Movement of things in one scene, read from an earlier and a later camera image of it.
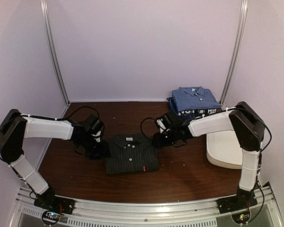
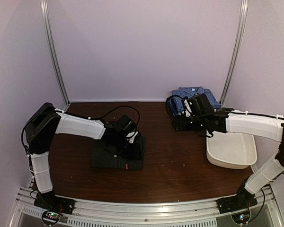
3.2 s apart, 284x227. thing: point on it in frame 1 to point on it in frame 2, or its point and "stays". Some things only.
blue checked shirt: x=189 y=99 stays
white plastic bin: x=223 y=149 stays
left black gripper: x=102 y=152 to x=131 y=155
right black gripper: x=159 y=142 to x=181 y=125
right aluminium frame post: x=242 y=16 stays
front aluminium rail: x=145 y=212 stays
